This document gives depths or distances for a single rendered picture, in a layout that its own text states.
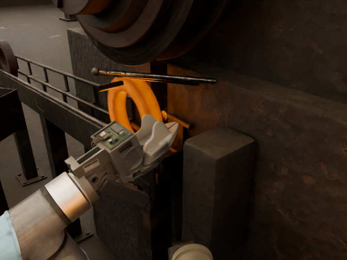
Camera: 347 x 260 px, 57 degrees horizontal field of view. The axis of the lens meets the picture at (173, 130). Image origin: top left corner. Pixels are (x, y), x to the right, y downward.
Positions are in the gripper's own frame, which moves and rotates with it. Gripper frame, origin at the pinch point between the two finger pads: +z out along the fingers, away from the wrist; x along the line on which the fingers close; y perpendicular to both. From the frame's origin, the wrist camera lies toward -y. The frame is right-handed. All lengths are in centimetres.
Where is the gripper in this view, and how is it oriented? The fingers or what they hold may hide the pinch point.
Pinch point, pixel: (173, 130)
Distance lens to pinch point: 62.2
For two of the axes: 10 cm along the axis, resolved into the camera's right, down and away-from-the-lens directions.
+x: -6.1, -3.6, 7.0
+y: -2.6, -7.5, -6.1
